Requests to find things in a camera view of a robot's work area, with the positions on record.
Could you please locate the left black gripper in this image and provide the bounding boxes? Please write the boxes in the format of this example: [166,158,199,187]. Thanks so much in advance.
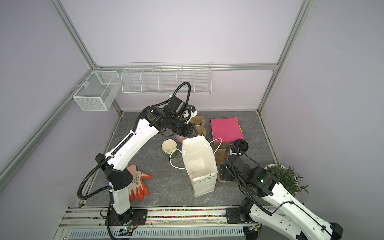
[169,116,200,139]

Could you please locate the white cartoon paper gift bag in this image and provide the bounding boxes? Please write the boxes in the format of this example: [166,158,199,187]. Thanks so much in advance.
[170,136,218,197]

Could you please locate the black paper coffee cup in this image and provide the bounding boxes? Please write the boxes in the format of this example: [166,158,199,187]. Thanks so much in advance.
[234,139,249,152]

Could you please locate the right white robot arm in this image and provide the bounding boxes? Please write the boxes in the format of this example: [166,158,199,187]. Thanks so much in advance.
[224,144,344,240]

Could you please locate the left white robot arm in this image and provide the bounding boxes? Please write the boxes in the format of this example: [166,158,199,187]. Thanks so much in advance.
[77,82,198,225]

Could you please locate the green paper coffee cup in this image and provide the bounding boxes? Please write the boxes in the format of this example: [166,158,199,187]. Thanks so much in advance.
[162,139,178,160]

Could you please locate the pink cup of stirrers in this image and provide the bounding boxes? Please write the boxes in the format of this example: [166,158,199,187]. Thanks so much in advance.
[176,135,187,143]

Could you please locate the brown pulp cup carrier stack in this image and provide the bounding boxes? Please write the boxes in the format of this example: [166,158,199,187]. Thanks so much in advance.
[190,116,207,137]

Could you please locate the potted green plant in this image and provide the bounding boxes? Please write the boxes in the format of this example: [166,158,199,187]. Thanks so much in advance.
[265,164,309,197]

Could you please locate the orange white work glove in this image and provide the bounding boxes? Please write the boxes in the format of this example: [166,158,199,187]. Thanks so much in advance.
[127,165,153,202]

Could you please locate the small white mesh basket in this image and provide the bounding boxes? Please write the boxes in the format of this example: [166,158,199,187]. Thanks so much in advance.
[73,71,122,112]

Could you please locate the long white wire shelf basket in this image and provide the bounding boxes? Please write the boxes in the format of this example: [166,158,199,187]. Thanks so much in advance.
[121,62,212,94]

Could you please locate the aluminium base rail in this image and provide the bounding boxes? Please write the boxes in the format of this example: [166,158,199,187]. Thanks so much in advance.
[56,204,319,240]

